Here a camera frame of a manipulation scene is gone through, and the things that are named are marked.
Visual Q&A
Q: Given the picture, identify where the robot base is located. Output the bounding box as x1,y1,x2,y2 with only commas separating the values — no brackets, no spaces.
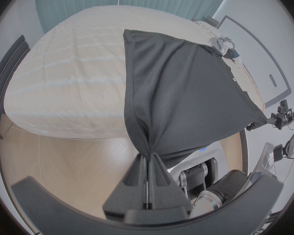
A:
167,141,278,216

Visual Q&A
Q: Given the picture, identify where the black chest of drawers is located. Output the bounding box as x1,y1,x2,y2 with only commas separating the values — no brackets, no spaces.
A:
0,34,31,139

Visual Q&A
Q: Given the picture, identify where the grey bedside table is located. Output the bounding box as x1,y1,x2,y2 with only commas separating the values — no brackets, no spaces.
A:
203,16,220,26

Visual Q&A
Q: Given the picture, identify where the pile of clothes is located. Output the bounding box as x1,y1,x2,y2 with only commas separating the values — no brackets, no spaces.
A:
209,36,243,67

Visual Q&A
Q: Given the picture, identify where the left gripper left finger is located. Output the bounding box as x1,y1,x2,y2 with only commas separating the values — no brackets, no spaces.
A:
103,154,148,217

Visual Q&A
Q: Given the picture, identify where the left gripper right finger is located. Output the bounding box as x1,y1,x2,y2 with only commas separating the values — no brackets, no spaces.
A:
148,153,193,216

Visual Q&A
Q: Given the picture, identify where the bed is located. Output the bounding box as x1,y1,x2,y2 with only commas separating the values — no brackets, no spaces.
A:
4,5,292,140

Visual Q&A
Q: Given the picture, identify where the black T-shirt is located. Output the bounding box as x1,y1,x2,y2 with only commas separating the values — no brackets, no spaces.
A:
123,29,269,168

